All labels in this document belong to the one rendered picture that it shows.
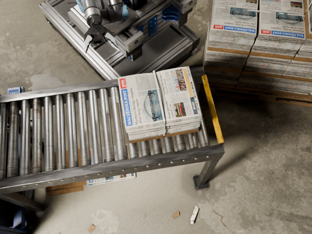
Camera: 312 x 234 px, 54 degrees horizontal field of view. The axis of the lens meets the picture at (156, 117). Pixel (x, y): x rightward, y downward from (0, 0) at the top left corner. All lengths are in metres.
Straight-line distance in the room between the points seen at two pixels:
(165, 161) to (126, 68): 1.17
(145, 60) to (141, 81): 1.08
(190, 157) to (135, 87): 0.47
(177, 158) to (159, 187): 0.81
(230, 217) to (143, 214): 0.63
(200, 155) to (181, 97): 0.34
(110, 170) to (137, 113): 0.35
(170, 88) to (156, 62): 1.07
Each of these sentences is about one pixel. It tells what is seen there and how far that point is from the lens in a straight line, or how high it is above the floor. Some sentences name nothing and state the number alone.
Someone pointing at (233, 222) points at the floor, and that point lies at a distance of 2.44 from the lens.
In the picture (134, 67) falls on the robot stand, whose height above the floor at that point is 0.21.
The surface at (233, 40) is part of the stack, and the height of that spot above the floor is 0.75.
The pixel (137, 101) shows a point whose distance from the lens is 1.51.
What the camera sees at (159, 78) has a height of 1.03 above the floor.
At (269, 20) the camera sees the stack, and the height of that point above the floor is 0.83.
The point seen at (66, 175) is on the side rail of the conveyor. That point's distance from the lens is 1.69.
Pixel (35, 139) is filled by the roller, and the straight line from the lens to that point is 1.81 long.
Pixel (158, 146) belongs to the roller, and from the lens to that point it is 1.66.
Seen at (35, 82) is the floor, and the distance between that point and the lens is 2.98.
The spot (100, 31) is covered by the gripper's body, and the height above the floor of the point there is 1.24.
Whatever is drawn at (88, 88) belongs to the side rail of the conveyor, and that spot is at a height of 0.80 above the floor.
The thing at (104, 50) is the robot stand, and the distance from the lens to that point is 2.73.
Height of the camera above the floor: 2.37
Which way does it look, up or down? 66 degrees down
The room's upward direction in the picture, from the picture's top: 2 degrees counter-clockwise
